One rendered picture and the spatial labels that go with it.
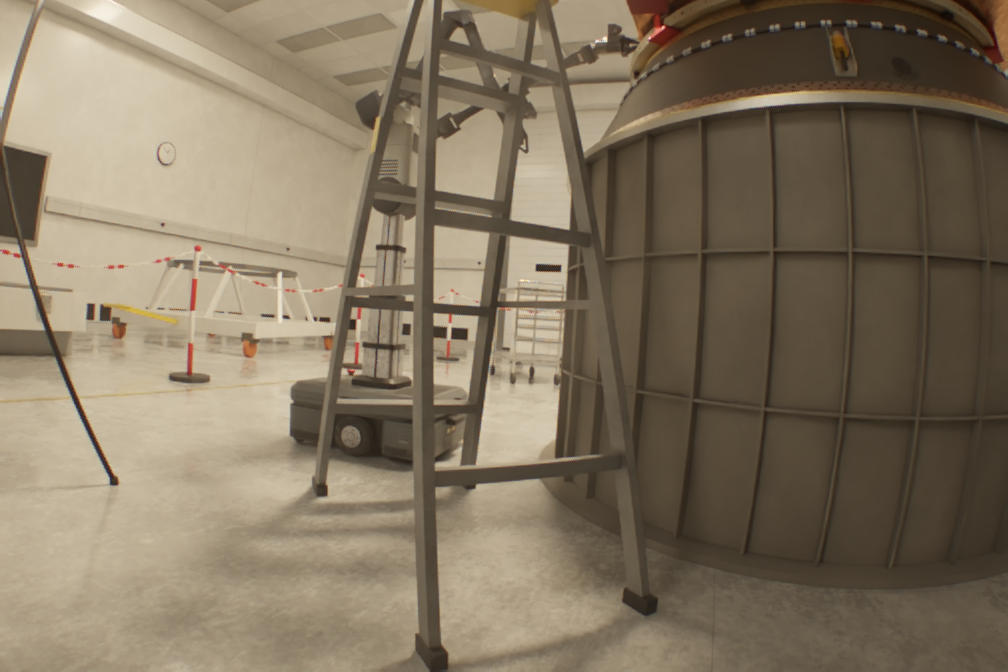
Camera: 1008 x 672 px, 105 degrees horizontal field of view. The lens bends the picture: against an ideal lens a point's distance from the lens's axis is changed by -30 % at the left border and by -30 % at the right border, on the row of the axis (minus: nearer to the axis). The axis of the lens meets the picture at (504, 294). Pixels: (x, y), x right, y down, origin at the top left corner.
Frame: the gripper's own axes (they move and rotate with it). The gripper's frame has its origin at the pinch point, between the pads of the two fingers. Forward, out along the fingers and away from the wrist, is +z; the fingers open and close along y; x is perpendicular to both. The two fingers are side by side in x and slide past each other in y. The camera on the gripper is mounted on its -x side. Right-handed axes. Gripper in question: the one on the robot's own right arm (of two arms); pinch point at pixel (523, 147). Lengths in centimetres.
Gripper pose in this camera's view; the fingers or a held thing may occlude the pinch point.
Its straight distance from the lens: 204.4
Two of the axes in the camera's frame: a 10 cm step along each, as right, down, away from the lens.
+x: -8.7, 4.5, 1.8
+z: 4.3, 8.9, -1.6
